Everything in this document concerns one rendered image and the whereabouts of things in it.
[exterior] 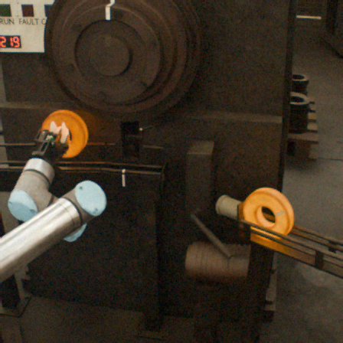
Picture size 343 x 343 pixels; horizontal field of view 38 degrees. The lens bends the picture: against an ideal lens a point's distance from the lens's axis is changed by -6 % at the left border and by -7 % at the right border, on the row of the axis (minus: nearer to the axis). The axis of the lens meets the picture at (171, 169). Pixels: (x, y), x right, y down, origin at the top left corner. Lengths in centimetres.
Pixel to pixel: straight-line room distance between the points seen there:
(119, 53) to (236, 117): 44
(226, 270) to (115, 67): 68
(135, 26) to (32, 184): 50
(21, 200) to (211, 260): 60
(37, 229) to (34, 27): 75
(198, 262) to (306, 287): 83
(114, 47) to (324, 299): 141
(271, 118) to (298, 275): 95
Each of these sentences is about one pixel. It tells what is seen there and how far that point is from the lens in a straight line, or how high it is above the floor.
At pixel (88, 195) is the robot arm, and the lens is 132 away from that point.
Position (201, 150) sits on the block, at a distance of 159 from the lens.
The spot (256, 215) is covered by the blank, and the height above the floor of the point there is 70.
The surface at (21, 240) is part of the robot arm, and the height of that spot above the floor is 82.
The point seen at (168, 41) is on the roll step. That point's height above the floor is 115.
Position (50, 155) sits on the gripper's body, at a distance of 155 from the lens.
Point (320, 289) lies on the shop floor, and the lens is 234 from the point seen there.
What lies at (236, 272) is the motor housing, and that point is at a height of 49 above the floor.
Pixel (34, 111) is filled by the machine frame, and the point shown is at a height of 86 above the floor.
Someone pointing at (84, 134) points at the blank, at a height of 83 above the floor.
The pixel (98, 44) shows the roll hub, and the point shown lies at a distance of 143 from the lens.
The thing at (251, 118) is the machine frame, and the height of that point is 87.
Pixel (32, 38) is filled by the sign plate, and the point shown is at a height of 111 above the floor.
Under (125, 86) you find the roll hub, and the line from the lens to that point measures 146.
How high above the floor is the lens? 151
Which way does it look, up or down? 29 degrees down
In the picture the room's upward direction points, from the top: 1 degrees counter-clockwise
